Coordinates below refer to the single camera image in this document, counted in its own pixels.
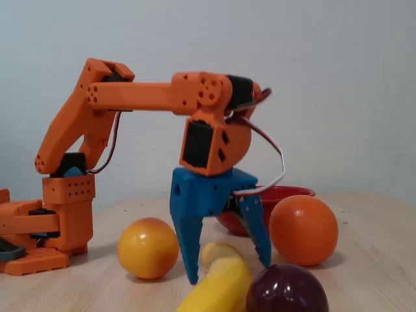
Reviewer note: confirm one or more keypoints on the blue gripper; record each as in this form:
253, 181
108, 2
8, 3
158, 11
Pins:
202, 195

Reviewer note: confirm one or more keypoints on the dark purple toy plum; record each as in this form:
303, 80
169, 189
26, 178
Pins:
286, 289

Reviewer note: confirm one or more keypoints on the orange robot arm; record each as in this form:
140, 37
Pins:
139, 96

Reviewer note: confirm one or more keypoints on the red speckled bowl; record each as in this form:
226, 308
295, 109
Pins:
286, 195

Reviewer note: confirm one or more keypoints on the yellow toy banana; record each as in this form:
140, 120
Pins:
224, 282

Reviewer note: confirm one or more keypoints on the dark grey table clamp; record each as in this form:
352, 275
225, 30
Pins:
13, 253

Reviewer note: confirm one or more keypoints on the yellow red toy peach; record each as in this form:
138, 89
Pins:
148, 248

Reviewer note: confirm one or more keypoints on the orange toy fruit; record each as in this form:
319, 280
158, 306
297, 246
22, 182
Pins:
304, 230

